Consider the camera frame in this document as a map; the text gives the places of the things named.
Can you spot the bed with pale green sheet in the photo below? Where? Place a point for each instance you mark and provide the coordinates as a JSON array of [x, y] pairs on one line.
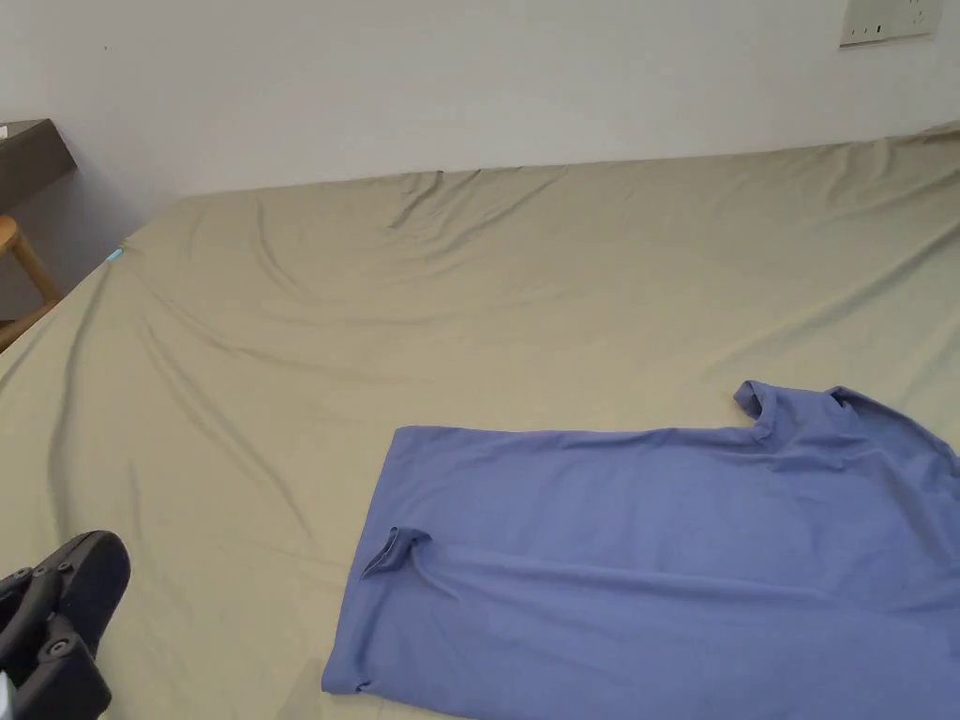
[[420, 315]]

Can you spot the blue shirt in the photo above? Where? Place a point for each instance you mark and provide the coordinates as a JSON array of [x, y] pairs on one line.
[[645, 570]]

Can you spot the white wall socket panel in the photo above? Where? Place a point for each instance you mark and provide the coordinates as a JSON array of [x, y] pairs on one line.
[[891, 22]]

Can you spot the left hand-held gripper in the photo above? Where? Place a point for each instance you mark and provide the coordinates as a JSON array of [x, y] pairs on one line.
[[4, 694]]

